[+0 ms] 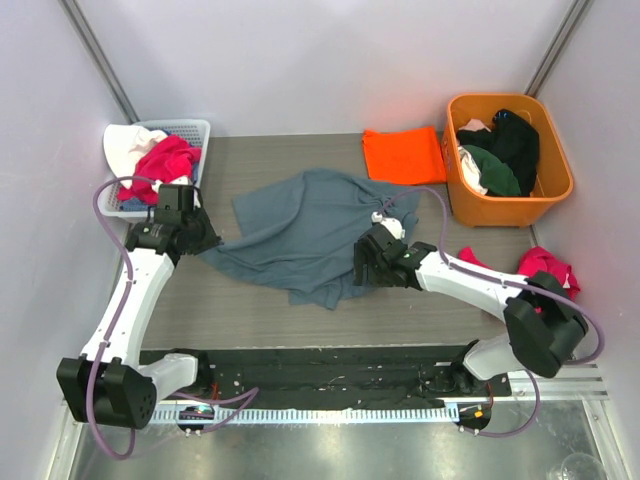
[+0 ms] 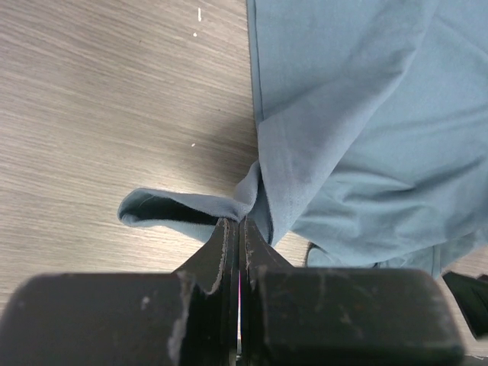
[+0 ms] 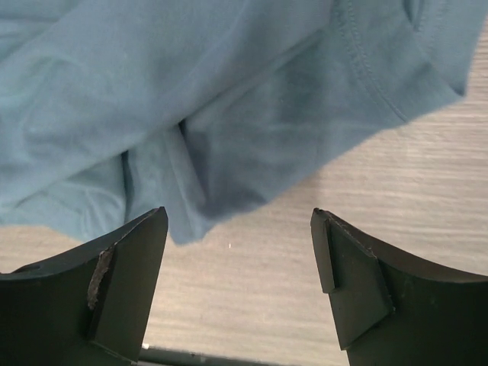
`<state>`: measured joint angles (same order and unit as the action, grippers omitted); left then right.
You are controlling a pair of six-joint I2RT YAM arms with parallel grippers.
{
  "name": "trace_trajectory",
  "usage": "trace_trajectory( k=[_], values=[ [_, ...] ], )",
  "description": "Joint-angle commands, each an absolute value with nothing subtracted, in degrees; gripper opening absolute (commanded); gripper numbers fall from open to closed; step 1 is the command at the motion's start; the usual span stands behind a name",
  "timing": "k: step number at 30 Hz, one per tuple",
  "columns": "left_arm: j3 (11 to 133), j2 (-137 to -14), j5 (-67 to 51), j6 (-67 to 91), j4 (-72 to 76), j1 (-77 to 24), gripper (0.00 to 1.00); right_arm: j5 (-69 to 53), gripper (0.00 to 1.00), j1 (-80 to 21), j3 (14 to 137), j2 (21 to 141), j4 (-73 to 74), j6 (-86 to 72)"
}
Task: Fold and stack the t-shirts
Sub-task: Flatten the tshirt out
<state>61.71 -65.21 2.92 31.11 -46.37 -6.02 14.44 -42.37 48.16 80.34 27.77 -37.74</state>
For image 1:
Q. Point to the white perforated basket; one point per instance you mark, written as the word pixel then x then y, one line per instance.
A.
pixel 194 131

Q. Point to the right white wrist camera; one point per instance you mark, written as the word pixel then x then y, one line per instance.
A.
pixel 392 225

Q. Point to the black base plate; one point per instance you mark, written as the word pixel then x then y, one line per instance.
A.
pixel 331 379

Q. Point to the white slotted cable duct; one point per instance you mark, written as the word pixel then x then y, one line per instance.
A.
pixel 178 413

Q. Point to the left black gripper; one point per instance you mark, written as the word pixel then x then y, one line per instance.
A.
pixel 198 232

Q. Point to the pink shirt in basket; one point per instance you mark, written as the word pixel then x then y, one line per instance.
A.
pixel 169 160

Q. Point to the white garment in tub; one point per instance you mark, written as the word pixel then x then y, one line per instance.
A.
pixel 470 170

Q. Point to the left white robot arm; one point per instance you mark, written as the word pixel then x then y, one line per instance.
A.
pixel 107 384

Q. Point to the orange plastic tub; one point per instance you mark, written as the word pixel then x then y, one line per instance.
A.
pixel 553 182

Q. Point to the blue cloth in basket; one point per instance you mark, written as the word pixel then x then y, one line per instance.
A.
pixel 134 205

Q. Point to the black garment in tub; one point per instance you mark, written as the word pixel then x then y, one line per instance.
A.
pixel 512 140

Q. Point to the grey-blue t shirt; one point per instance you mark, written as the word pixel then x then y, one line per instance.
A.
pixel 299 234

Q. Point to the pink shirt on table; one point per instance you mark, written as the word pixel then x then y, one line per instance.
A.
pixel 539 260

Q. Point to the white cloth in basket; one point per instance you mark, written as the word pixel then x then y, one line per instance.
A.
pixel 125 145

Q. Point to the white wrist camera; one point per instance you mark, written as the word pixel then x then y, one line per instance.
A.
pixel 392 225
pixel 197 197

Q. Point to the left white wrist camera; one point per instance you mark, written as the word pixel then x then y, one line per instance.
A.
pixel 197 197

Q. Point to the folded orange t shirt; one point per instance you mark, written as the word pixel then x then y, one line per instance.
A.
pixel 411 157

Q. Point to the dark green garment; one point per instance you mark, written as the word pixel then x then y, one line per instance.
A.
pixel 496 176

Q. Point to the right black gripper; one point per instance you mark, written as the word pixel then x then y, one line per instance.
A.
pixel 370 261

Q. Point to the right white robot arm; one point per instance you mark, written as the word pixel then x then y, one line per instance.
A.
pixel 543 326

